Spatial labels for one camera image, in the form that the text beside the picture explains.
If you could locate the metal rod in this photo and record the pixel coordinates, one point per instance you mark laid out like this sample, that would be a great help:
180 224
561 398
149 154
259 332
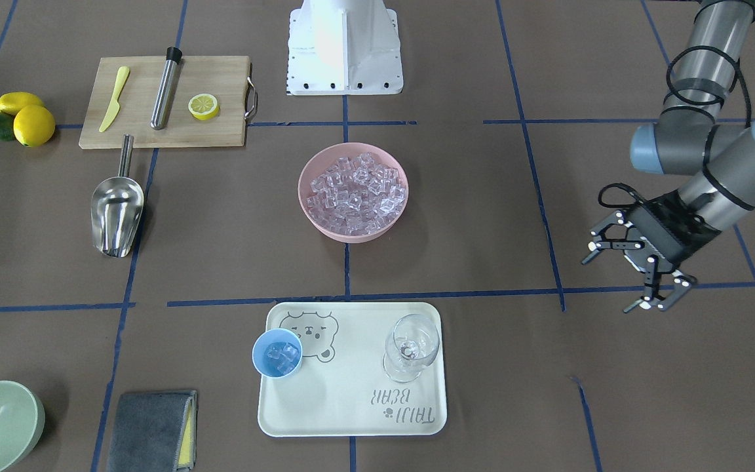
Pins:
167 88

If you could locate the cream bear tray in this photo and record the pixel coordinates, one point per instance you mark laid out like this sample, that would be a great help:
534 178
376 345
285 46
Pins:
340 387

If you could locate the clear wine glass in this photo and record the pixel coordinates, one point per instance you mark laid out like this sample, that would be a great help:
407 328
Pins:
411 346

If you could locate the wooden cutting board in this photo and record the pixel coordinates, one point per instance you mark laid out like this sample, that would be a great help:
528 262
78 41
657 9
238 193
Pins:
225 77

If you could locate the whole yellow lemon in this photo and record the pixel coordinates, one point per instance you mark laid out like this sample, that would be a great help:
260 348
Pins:
33 126

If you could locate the pile of clear ice cubes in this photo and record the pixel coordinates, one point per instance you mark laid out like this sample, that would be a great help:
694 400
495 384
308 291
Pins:
356 194

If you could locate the pink bowl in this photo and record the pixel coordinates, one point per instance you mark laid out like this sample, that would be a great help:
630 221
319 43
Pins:
325 223

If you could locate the lemon half slice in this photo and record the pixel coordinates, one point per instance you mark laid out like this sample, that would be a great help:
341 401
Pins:
204 106

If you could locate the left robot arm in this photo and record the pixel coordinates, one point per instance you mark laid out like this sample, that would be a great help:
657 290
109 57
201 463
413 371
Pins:
706 132

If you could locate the grey folded cloth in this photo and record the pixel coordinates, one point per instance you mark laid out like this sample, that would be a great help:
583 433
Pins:
155 431

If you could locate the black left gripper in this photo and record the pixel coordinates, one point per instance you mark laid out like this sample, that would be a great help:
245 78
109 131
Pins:
677 231

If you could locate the light blue cup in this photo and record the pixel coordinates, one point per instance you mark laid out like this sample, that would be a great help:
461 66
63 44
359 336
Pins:
269 337

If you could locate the metal ice scoop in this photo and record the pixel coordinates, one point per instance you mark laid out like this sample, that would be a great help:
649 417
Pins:
117 207

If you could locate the ice cubes in cup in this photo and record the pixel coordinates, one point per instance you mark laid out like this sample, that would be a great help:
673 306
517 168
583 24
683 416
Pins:
282 358

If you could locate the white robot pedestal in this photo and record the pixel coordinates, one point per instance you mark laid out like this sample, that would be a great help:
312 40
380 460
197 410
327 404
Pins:
344 48

